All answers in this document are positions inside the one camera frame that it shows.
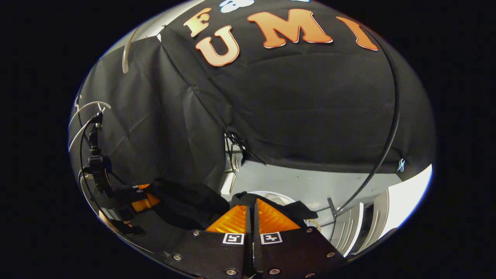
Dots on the black knitted sweater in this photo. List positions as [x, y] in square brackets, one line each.
[186, 201]

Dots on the white cabinet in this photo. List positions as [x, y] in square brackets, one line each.
[407, 201]

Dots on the black clothes rack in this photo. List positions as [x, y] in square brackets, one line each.
[393, 116]

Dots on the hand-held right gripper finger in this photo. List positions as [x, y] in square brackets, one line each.
[255, 224]
[248, 224]

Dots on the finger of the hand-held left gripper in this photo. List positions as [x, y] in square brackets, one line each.
[141, 186]
[143, 203]

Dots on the white plastic hanger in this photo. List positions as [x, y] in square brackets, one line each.
[124, 54]
[91, 103]

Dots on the pale blue ribbon tie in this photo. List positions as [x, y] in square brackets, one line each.
[401, 166]

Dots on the black backdrop cloth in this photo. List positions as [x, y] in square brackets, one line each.
[290, 97]

